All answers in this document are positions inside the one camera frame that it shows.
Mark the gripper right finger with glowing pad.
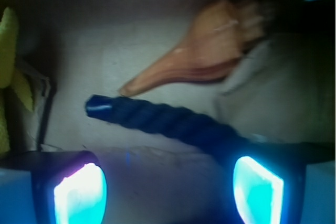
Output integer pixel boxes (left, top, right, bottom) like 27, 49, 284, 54
211, 142, 335, 223

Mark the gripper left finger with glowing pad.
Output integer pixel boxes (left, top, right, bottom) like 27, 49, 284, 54
1, 151, 107, 223

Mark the dark blue twisted rope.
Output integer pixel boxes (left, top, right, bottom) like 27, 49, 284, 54
85, 94, 253, 156

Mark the yellow microfibre cloth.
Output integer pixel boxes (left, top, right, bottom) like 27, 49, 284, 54
1, 7, 34, 154

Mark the orange conch seashell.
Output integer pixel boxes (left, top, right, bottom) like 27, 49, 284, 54
119, 0, 268, 97

